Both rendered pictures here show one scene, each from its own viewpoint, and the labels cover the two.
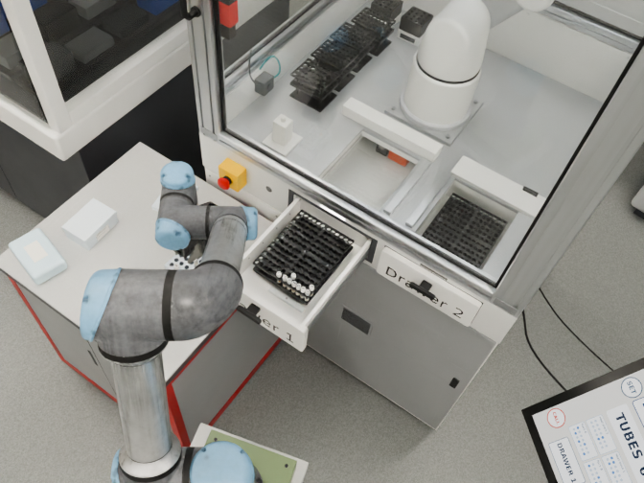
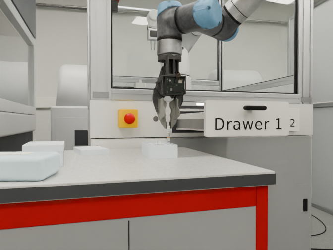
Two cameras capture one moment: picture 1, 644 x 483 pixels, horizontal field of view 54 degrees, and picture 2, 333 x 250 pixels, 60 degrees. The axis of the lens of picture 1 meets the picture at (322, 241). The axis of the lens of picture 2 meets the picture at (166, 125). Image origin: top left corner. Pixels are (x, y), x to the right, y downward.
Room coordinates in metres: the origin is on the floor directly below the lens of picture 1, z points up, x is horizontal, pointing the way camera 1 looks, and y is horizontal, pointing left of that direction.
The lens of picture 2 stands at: (0.27, 0.94, 0.87)
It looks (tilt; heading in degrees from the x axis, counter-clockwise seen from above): 1 degrees down; 316
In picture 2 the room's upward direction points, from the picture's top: straight up
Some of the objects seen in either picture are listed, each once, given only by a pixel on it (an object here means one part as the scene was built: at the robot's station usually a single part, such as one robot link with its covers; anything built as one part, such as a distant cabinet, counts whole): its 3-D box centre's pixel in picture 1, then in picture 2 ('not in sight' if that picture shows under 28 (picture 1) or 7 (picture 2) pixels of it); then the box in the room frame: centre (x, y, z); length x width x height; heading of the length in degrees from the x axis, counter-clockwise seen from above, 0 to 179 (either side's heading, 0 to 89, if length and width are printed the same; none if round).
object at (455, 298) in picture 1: (426, 287); (271, 119); (0.88, -0.29, 0.87); 0.29 x 0.02 x 0.11; 62
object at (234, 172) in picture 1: (232, 175); (128, 118); (1.17, 0.29, 0.88); 0.07 x 0.05 x 0.07; 62
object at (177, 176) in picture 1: (178, 187); (170, 23); (0.88, 0.34, 1.15); 0.09 x 0.08 x 0.11; 7
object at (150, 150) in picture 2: (192, 262); (158, 149); (0.92, 0.36, 0.78); 0.12 x 0.08 x 0.04; 150
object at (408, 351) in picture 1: (399, 225); (180, 200); (1.44, -0.28, 0.40); 1.03 x 0.95 x 0.80; 62
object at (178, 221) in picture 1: (181, 222); (201, 17); (0.79, 0.31, 1.15); 0.11 x 0.11 x 0.08; 7
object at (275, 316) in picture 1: (258, 310); (248, 118); (0.75, 0.14, 0.87); 0.29 x 0.02 x 0.11; 62
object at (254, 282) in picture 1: (306, 256); (218, 121); (0.93, 0.04, 0.86); 0.40 x 0.26 x 0.06; 152
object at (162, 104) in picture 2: not in sight; (163, 113); (0.89, 0.36, 0.89); 0.06 x 0.03 x 0.09; 151
